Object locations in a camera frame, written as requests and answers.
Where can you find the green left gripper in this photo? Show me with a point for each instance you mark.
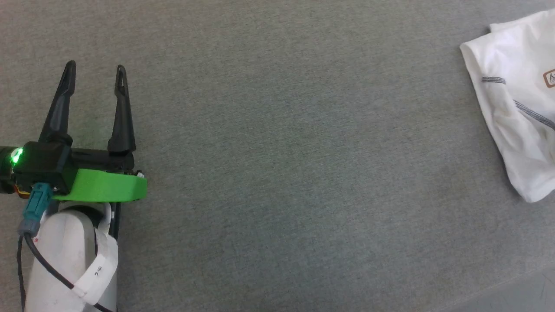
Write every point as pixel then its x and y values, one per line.
pixel 108 186

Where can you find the white long-sleeve shirt grey stitching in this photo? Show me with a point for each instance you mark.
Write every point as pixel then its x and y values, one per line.
pixel 516 108

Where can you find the white label band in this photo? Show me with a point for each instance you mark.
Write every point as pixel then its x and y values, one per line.
pixel 102 268

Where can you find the grey fabric sofa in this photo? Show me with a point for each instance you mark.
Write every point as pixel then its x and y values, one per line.
pixel 282 151

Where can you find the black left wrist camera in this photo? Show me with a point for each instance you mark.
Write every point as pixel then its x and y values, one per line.
pixel 43 164

